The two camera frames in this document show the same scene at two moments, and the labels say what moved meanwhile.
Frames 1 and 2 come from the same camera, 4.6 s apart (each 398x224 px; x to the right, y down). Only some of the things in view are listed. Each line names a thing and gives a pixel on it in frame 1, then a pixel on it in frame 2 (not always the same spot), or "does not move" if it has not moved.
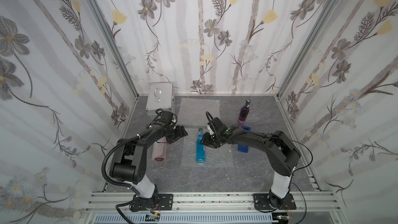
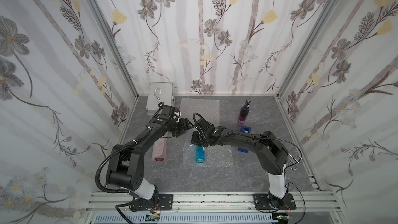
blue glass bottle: [200, 148] does not move
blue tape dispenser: [242, 148] does not move
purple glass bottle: [244, 112] does not move
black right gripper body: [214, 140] → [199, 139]
